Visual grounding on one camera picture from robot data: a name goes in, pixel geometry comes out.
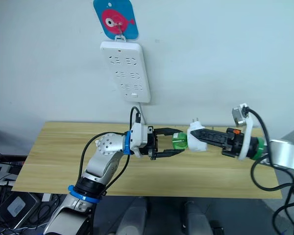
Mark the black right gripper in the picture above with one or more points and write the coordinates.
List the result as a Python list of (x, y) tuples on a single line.
[(234, 144)]

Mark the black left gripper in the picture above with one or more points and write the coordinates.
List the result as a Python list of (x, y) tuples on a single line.
[(152, 144)]

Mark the green liquid bottle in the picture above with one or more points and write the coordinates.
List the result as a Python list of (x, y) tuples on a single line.
[(179, 142)]

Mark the white mosquito repellent heater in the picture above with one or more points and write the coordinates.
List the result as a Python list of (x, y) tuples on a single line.
[(197, 145)]

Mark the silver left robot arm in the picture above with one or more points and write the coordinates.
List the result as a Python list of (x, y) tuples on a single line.
[(100, 166)]

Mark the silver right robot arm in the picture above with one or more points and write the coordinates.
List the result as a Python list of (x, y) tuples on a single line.
[(284, 154)]

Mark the white power strip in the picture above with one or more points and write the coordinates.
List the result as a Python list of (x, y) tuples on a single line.
[(126, 73)]

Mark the dark rounded grey shape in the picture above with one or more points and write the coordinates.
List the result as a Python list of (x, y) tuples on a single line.
[(197, 218)]

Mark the grey box device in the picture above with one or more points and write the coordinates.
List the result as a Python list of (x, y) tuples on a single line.
[(17, 208)]

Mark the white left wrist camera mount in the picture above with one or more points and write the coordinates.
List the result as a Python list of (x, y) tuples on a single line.
[(139, 137)]

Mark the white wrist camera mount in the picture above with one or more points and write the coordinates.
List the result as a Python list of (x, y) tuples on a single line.
[(139, 137), (247, 137)]

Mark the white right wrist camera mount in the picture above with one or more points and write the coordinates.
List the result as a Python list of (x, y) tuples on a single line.
[(247, 137)]

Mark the blue fish wall hook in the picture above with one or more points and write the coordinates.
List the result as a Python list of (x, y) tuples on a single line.
[(117, 17)]

